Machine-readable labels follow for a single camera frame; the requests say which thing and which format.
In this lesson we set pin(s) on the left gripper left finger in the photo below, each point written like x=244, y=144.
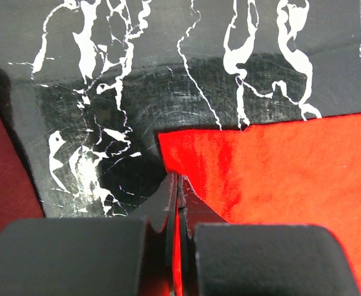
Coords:
x=129, y=255

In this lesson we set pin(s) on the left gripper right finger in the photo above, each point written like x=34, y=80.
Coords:
x=220, y=258

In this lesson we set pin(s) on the bright red t-shirt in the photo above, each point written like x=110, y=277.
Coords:
x=285, y=173

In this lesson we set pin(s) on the folded maroon t-shirt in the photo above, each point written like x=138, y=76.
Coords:
x=17, y=197

